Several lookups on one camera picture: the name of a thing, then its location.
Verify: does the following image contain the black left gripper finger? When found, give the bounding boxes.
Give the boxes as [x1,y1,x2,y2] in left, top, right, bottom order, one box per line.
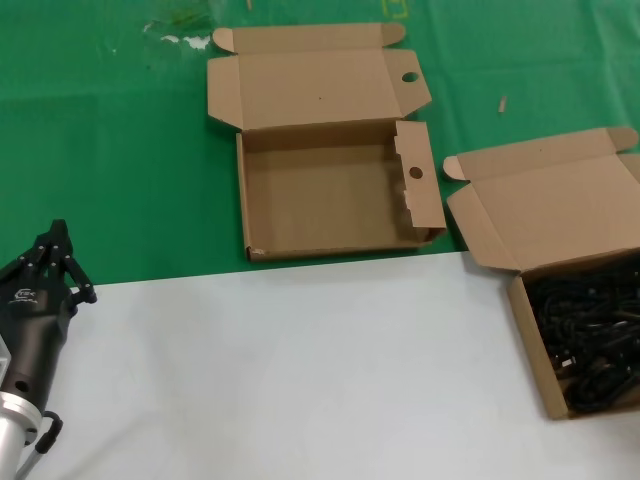
[49,219,99,306]
[0,218,62,282]

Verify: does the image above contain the cardboard box without holes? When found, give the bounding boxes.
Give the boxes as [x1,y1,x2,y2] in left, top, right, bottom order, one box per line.
[442,126,640,421]

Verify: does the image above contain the flat cardboard box with holes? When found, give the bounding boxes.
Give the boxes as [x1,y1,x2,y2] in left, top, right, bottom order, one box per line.
[206,22,448,262]

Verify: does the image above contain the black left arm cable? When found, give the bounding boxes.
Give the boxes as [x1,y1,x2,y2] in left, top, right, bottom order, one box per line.
[14,409,65,480]

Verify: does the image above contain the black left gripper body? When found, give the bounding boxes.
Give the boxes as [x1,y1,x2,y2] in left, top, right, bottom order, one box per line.
[0,272,72,405]

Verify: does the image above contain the large green table cloth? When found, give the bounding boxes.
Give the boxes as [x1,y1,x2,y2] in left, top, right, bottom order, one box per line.
[0,0,640,289]

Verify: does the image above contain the pile of black cables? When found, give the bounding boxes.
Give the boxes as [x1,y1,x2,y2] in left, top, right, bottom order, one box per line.
[522,252,640,415]

